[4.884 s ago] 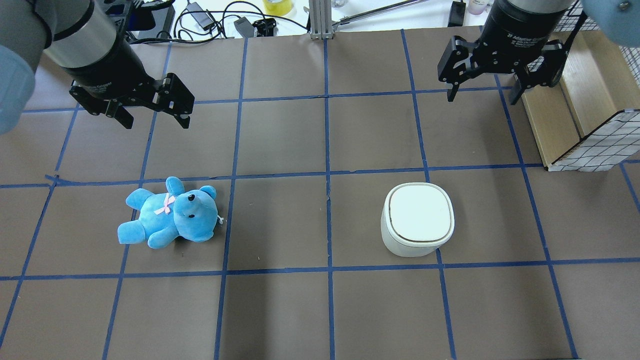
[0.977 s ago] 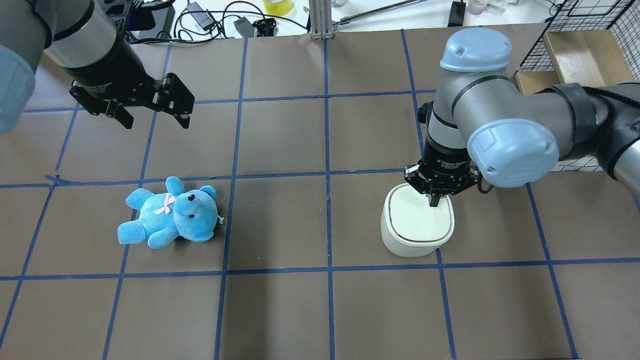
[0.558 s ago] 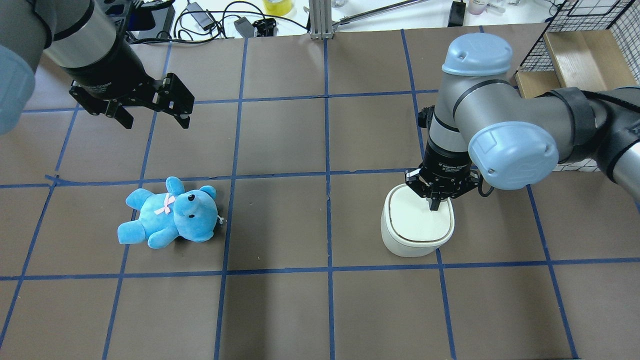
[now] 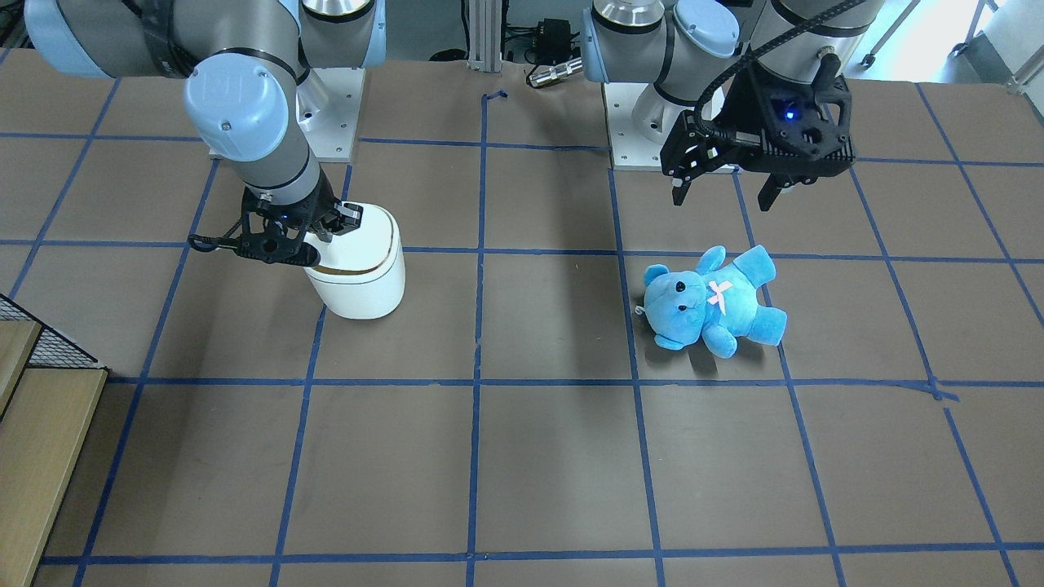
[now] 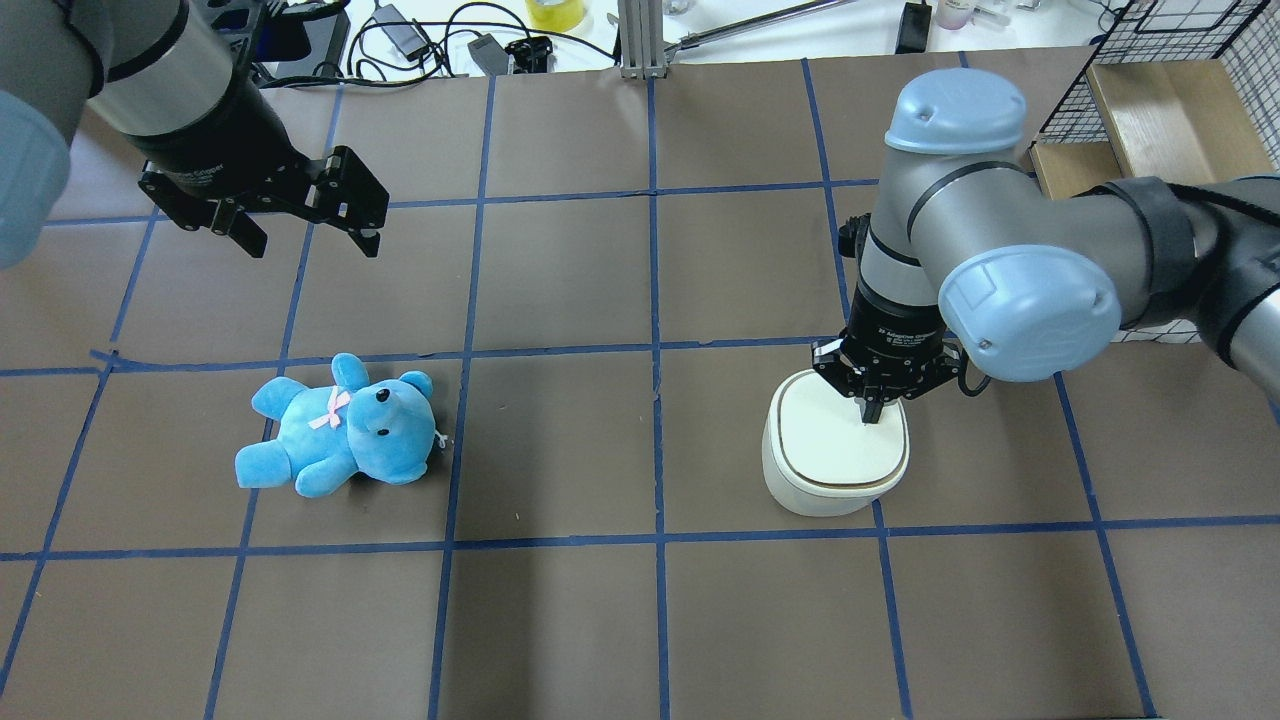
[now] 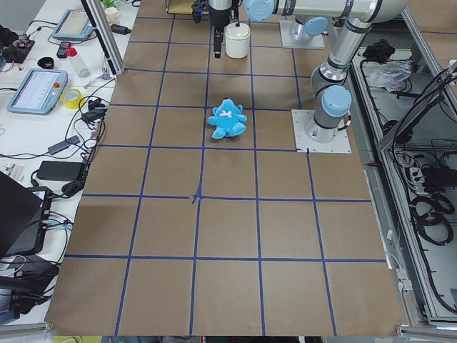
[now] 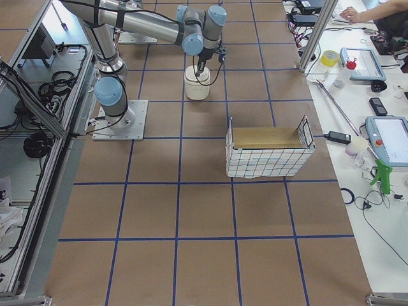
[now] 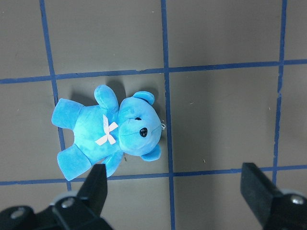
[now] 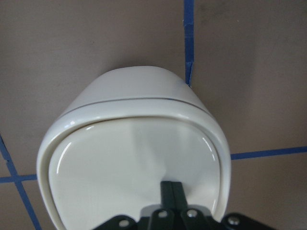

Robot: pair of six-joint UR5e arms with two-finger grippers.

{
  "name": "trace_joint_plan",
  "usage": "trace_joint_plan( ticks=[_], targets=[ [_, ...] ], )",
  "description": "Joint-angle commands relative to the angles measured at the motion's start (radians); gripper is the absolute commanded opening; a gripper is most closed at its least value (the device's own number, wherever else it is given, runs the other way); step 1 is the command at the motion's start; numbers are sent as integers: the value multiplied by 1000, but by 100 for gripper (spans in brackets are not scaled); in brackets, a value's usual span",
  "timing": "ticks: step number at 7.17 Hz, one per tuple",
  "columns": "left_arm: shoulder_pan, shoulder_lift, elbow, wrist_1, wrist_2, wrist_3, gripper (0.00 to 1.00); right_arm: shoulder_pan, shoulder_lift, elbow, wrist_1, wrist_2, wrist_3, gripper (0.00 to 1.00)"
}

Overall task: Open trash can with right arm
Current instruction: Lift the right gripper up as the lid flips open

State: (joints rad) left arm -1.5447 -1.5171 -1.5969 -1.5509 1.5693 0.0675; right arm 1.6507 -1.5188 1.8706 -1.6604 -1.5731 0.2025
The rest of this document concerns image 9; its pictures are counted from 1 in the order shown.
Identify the white trash can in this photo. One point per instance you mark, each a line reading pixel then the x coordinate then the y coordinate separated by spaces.
pixel 128 131

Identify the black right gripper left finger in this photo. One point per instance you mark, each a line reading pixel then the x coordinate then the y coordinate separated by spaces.
pixel 160 219

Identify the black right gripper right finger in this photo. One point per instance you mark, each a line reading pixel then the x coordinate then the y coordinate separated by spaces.
pixel 192 218

